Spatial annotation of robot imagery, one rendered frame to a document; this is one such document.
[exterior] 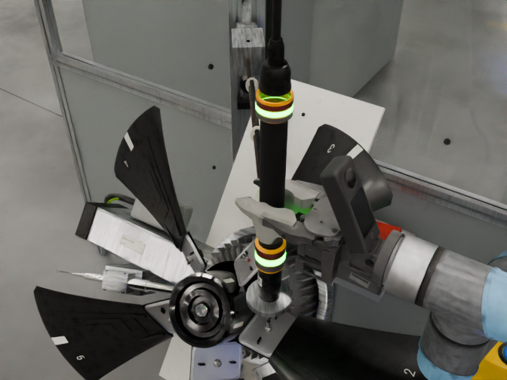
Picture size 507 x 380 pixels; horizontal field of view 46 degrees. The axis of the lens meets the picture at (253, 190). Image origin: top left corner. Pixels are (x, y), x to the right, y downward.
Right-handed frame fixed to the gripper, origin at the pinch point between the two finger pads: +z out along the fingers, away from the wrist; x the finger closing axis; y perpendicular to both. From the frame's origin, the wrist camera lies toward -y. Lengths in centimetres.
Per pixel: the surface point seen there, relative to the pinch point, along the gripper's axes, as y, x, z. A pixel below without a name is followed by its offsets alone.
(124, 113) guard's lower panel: 62, 70, 94
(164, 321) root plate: 34.4, -4.8, 15.2
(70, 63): 49, 70, 115
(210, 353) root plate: 33.8, -6.2, 4.4
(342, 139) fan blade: 4.9, 22.8, -2.7
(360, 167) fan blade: 4.8, 17.7, -8.2
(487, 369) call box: 41, 21, -36
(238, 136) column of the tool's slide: 41, 56, 39
